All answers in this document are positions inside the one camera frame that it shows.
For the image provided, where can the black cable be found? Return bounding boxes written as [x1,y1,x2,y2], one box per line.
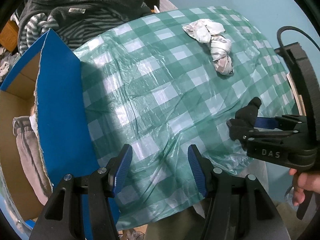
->
[276,26,317,55]

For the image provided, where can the grey striped garment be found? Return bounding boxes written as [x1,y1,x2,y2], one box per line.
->
[19,7,130,55]

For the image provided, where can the black strap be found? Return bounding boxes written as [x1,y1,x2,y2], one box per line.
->
[296,187,314,220]

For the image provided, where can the grey crumpled clothes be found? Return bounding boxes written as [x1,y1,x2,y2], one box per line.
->
[0,47,16,78]

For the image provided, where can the black sock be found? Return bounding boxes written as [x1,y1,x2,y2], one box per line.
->
[234,97,262,130]

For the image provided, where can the wooden furniture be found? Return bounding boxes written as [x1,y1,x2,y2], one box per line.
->
[0,20,20,53]

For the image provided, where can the dark grey fleece robe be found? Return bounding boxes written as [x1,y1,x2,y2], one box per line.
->
[15,0,160,30]

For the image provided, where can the green checkered tablecloth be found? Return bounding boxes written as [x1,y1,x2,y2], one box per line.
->
[72,6,299,230]

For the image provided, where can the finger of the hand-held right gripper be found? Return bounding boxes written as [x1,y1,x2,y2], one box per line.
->
[254,114,307,130]
[226,119,298,145]

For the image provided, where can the person's olive trousers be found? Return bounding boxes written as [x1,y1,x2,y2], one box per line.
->
[145,202,209,240]

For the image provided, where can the blue cardboard box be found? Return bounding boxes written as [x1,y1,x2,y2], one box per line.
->
[0,28,120,240]

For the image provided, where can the person's right hand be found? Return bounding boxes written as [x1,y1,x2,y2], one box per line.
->
[289,169,320,207]

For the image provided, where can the small white cloth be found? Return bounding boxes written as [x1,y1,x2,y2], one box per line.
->
[29,114,38,132]

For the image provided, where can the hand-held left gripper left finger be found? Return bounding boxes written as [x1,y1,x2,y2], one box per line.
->
[29,144,133,240]

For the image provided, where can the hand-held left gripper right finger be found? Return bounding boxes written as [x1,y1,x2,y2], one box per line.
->
[187,144,292,240]

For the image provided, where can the grey sweatpants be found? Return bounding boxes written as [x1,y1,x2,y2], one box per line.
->
[12,116,53,205]

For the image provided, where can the white knotted cloth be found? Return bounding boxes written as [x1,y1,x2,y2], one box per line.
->
[182,19,235,77]

